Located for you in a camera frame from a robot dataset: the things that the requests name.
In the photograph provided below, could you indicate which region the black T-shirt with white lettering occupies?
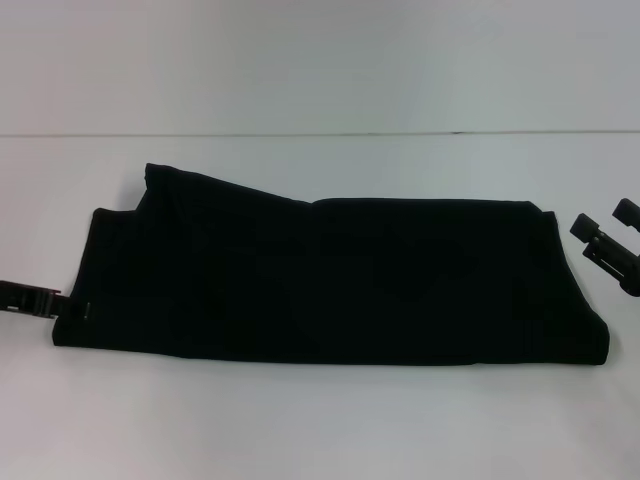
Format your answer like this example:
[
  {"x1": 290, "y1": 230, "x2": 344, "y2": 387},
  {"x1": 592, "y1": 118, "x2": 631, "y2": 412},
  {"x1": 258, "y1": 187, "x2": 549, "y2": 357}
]
[{"x1": 53, "y1": 162, "x2": 612, "y2": 369}]

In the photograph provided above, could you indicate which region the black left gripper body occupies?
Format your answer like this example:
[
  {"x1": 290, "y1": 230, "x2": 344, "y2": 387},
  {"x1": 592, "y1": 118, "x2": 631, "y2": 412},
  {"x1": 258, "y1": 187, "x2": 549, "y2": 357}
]
[{"x1": 0, "y1": 279, "x2": 59, "y2": 319}]

